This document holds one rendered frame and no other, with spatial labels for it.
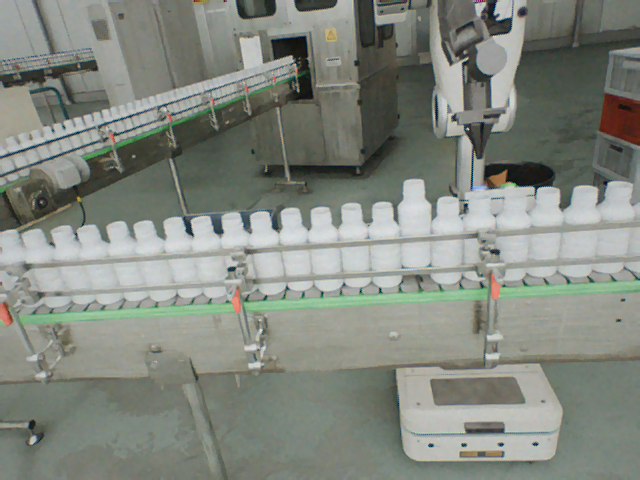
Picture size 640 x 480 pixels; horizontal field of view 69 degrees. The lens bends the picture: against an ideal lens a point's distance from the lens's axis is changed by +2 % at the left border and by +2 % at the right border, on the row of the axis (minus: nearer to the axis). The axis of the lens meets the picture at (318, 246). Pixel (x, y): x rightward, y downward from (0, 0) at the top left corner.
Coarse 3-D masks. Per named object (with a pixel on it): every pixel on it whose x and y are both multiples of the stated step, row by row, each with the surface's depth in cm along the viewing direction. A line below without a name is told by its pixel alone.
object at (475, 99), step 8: (464, 88) 97; (472, 88) 95; (480, 88) 95; (488, 88) 95; (464, 96) 97; (472, 96) 96; (480, 96) 95; (488, 96) 95; (464, 104) 98; (472, 104) 96; (480, 104) 95; (488, 104) 96; (456, 112) 96; (464, 112) 95; (472, 112) 95; (488, 112) 95; (496, 112) 95; (504, 112) 95
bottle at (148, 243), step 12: (144, 228) 89; (144, 240) 90; (156, 240) 91; (144, 252) 90; (156, 252) 90; (144, 264) 91; (156, 264) 91; (168, 264) 93; (144, 276) 93; (156, 276) 92; (168, 276) 94; (156, 300) 95
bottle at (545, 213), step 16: (544, 192) 84; (544, 208) 82; (544, 224) 82; (560, 224) 82; (544, 240) 83; (560, 240) 85; (528, 256) 87; (544, 256) 85; (528, 272) 88; (544, 272) 86
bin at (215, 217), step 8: (264, 208) 150; (272, 208) 149; (184, 216) 152; (192, 216) 152; (208, 216) 152; (216, 216) 152; (240, 216) 151; (248, 216) 151; (272, 216) 143; (216, 224) 153; (248, 224) 152; (272, 224) 143; (192, 232) 155; (216, 232) 155
